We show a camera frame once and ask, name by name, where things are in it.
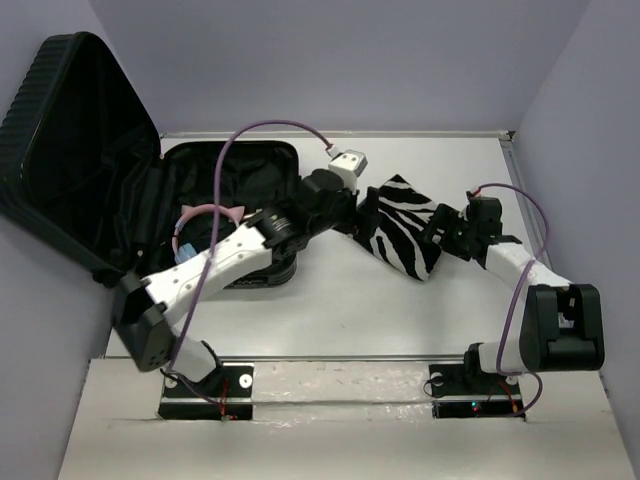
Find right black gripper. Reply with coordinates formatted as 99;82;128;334
416;203;477;262

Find zebra print pouch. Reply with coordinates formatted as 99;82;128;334
348;174;441;282

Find pink blue cat-ear headphones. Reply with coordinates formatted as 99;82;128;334
171;203;245;265

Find black hard-shell suitcase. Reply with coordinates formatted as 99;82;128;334
1;32;300;288

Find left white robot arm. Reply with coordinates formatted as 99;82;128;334
111;169;380;395

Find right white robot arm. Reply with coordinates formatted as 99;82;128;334
420;197;605;392

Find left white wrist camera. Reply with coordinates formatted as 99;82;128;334
328;150;368;191

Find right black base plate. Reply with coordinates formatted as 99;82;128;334
423;363;524;419

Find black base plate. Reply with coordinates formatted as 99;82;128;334
157;362;254;422
423;363;524;419

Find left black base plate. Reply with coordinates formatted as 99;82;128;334
157;362;254;422

